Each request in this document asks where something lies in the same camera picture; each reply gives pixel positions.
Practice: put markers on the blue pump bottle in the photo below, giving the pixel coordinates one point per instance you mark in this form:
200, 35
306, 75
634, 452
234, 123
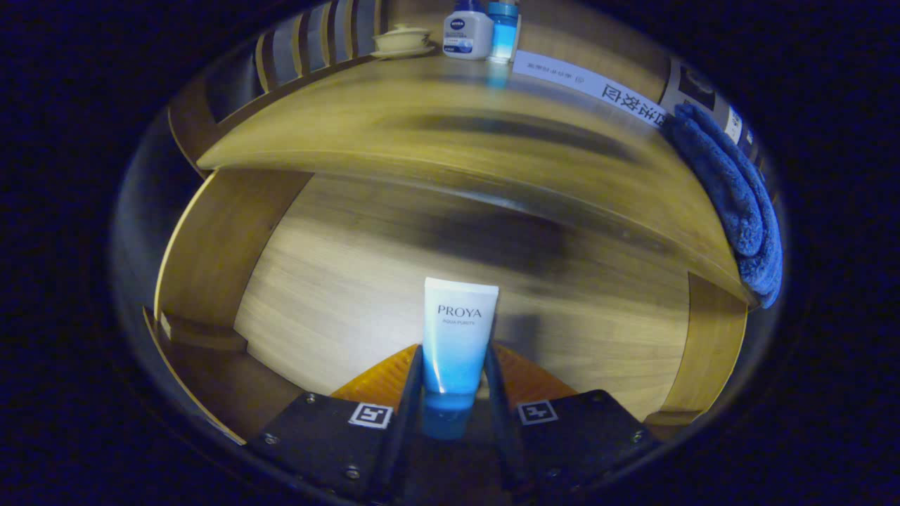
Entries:
503, 35

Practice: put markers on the pale blue lying book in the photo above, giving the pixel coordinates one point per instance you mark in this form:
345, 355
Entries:
590, 84

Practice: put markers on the white standing book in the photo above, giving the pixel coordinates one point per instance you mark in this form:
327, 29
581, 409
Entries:
696, 88

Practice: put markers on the beige lidded teacup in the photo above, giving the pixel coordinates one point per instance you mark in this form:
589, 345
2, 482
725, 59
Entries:
402, 41

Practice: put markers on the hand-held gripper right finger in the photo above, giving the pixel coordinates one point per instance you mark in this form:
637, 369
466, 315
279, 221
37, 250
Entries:
503, 429

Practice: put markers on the white bottle with blue cap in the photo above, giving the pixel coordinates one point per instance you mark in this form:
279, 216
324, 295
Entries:
467, 39

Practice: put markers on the blue folded towel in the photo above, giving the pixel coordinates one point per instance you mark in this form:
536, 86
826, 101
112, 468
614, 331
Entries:
731, 197

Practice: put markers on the blue and white cosmetic tube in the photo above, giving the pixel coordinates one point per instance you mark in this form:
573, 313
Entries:
457, 330

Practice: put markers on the wooden countertop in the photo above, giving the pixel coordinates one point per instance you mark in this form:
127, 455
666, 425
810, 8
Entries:
422, 119

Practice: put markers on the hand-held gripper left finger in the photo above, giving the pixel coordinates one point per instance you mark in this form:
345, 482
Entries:
408, 436

